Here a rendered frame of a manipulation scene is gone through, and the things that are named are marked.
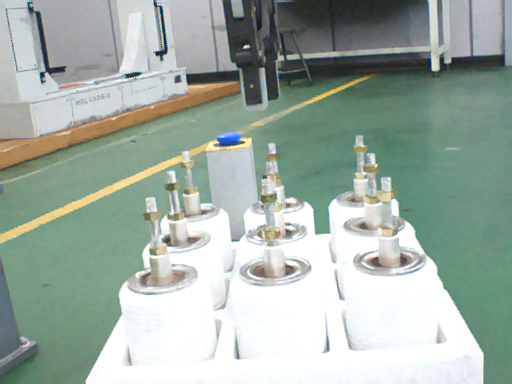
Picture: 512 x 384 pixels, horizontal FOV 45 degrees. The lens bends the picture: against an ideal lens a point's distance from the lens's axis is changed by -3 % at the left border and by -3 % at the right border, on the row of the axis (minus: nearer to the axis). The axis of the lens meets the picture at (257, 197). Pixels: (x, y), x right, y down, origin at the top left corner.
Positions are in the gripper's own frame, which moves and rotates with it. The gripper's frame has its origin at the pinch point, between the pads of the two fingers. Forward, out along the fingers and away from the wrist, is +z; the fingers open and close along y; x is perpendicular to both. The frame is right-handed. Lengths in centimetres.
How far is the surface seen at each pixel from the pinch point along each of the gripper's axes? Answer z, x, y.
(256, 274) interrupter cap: 18.3, 2.3, -1.1
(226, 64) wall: 28, 138, 549
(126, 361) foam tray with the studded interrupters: 26.9, 17.0, -4.1
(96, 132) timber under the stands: 40, 142, 254
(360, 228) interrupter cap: 18.4, -7.8, 12.4
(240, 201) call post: 21.0, 12.3, 36.0
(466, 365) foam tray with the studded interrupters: 26.9, -18.1, -5.0
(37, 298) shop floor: 43, 61, 48
